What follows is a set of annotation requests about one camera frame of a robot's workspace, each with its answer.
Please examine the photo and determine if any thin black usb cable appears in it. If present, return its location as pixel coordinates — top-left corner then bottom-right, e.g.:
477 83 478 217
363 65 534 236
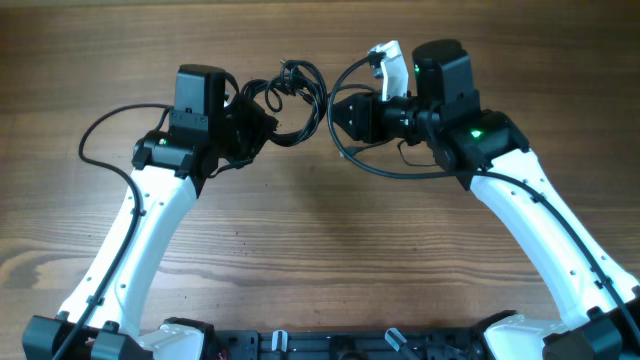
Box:
339 138 396 160

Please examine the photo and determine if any black cable bundle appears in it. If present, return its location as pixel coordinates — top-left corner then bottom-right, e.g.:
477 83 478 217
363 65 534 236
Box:
239 59 329 149

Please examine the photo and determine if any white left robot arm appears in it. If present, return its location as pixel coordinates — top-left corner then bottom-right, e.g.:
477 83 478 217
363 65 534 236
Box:
22 64 277 359

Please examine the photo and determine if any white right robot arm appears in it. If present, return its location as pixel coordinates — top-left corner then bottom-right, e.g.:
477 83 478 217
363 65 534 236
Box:
327 39 639 359

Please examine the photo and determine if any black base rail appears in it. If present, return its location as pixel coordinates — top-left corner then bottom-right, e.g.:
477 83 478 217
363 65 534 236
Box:
215 328 494 360

